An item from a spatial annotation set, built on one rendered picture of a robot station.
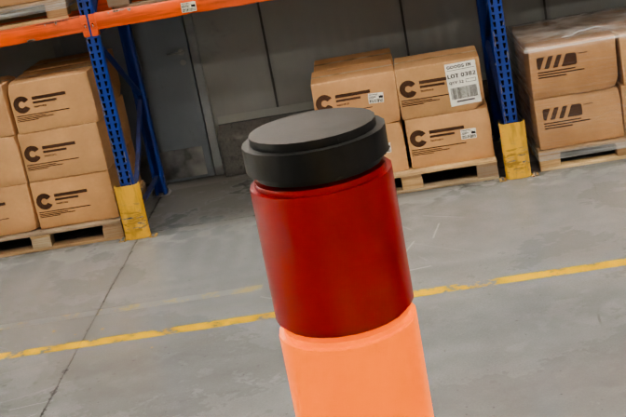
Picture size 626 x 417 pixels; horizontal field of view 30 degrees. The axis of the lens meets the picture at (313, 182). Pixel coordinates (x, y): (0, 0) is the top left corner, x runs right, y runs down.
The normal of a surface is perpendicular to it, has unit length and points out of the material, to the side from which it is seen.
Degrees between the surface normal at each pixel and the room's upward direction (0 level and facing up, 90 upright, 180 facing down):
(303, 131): 0
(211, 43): 90
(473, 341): 0
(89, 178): 87
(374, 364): 90
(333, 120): 0
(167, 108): 90
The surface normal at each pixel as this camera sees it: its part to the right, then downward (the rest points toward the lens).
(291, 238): -0.50, 0.33
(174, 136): -0.04, 0.29
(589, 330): -0.18, -0.94
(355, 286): 0.26, 0.22
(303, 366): -0.70, 0.32
